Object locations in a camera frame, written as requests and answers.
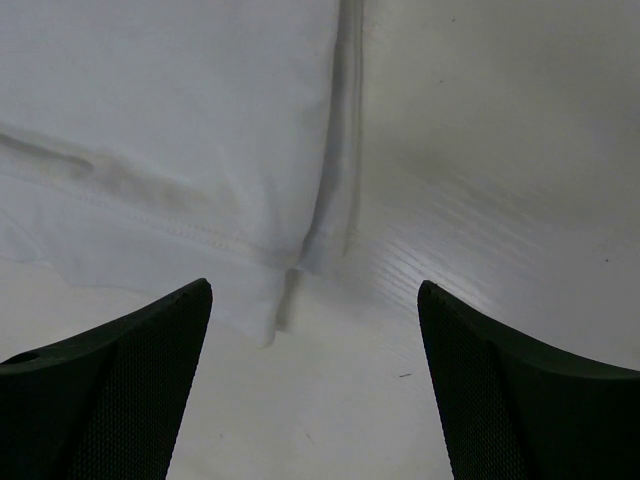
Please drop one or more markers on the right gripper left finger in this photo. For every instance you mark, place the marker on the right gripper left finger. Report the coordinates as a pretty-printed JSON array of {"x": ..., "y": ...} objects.
[{"x": 107, "y": 403}]

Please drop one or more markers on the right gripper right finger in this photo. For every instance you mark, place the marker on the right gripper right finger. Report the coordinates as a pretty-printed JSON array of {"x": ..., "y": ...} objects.
[{"x": 513, "y": 407}]

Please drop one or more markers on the white skirt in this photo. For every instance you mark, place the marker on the white skirt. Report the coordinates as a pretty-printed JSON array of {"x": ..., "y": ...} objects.
[{"x": 148, "y": 143}]

